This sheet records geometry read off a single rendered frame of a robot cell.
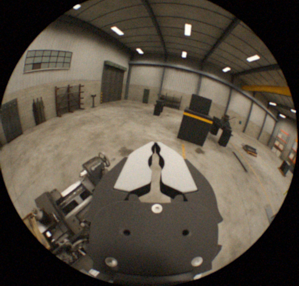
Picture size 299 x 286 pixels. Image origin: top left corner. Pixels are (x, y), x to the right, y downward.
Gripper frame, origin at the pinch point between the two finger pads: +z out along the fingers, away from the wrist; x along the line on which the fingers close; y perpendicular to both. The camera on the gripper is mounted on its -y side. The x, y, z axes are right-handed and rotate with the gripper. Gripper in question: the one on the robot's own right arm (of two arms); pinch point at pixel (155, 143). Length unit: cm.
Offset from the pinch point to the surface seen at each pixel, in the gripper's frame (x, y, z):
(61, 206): -72, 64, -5
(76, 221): -49, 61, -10
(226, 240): 146, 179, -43
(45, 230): -60, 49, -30
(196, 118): 165, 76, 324
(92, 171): -42, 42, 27
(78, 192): -63, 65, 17
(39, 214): -57, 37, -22
